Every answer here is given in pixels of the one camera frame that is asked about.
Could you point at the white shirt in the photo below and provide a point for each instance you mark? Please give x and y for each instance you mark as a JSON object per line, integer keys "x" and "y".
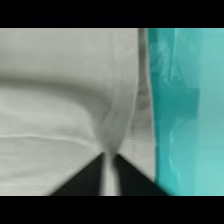
{"x": 60, "y": 100}

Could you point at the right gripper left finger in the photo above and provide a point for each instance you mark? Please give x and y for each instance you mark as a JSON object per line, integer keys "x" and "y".
{"x": 87, "y": 180}

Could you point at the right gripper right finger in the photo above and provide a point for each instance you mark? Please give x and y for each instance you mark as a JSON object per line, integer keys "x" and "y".
{"x": 133, "y": 181}

